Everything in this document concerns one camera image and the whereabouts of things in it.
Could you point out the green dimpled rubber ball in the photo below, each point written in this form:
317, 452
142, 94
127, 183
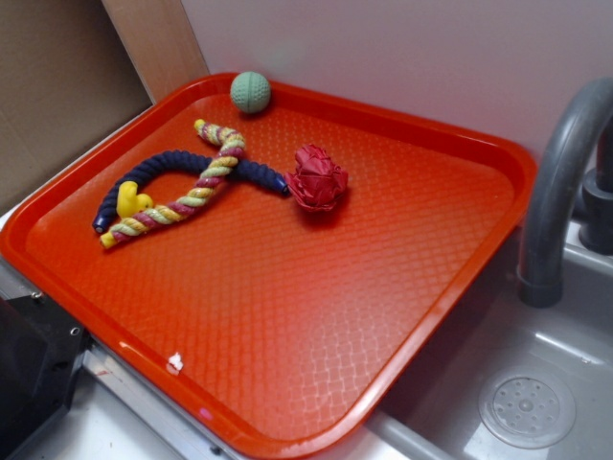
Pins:
250, 92

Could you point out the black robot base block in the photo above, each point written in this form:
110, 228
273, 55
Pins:
42, 349

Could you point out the yellow rubber duck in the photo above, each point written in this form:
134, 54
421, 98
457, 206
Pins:
130, 201

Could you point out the multicolour twisted rope toy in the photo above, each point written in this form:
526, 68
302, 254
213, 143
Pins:
231, 148

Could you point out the navy blue rope toy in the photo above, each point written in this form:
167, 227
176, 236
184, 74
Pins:
185, 162

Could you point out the red crumpled fabric ball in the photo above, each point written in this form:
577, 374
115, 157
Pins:
317, 184

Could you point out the orange plastic tray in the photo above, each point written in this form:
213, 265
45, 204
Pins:
278, 329

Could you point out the grey plastic sink basin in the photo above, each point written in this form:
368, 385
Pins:
432, 411

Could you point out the brown cardboard panel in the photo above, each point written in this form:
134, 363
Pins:
66, 83

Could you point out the round sink drain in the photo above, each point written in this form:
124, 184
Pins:
527, 409

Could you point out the grey curved faucet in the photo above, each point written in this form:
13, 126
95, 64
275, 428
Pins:
568, 157

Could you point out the dark grey faucet handle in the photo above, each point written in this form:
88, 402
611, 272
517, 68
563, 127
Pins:
596, 233

